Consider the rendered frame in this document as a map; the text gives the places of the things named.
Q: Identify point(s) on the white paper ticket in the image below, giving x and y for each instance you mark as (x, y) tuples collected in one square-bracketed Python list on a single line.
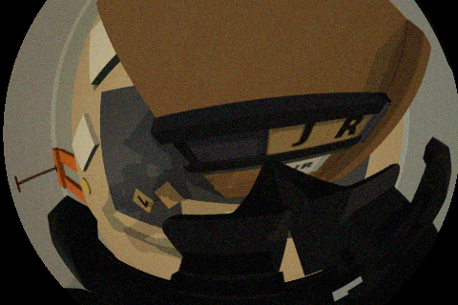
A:
[(309, 166)]

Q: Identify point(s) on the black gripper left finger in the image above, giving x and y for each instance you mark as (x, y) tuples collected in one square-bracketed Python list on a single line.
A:
[(260, 223)]

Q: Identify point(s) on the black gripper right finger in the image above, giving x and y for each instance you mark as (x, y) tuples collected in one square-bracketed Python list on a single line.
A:
[(319, 210)]

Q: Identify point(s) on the yellow round disc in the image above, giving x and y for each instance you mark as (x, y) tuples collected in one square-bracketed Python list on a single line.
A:
[(85, 184)]

